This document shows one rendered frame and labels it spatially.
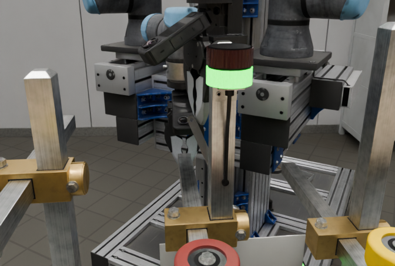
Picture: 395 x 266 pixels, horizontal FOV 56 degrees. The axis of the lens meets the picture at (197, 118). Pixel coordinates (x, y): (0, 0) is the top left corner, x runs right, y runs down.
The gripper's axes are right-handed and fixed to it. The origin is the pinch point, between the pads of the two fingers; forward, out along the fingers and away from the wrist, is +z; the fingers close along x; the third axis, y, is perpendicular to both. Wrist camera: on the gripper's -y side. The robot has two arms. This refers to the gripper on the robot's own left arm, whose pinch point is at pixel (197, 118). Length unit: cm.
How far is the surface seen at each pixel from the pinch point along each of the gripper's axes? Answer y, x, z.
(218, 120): -1.4, -9.9, -2.8
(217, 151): -1.4, -9.8, 2.0
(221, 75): -3.9, -14.9, -10.7
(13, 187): -29.0, -2.9, 4.7
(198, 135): -0.1, -0.7, 2.9
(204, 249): -8.3, -19.3, 10.4
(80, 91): 18, 264, 60
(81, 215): -6, 139, 101
